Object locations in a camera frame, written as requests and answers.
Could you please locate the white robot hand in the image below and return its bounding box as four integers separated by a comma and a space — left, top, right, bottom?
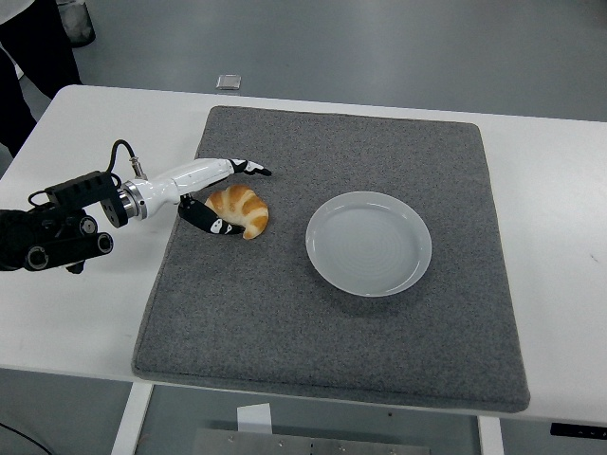
134, 156, 274, 239

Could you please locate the golden croissant bread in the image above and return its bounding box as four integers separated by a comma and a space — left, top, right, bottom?
204, 184, 270, 241

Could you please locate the light grey round plate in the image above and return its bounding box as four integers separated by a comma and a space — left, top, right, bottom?
304, 191, 433, 299

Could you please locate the dark mesh waste bin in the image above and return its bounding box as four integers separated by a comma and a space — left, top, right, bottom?
56, 0, 97, 48

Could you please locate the person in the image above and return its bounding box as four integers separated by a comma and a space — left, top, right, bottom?
0, 0, 83, 158

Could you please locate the grey felt mat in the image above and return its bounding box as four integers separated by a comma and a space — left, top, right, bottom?
131, 105, 531, 413

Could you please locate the white table leg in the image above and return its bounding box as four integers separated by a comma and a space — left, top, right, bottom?
109, 382, 156, 455
476, 415, 505, 455

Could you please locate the black table control panel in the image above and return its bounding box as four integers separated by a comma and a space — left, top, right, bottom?
549, 421, 607, 437

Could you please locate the thin black floor cable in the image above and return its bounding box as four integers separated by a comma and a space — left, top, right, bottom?
0, 419, 51, 455

